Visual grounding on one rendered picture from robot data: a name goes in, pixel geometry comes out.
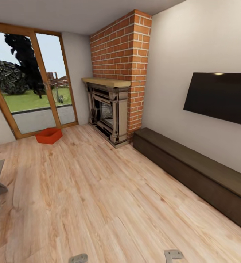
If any storage box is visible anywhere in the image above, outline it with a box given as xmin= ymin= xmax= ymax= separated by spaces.
xmin=35 ymin=128 xmax=63 ymax=144

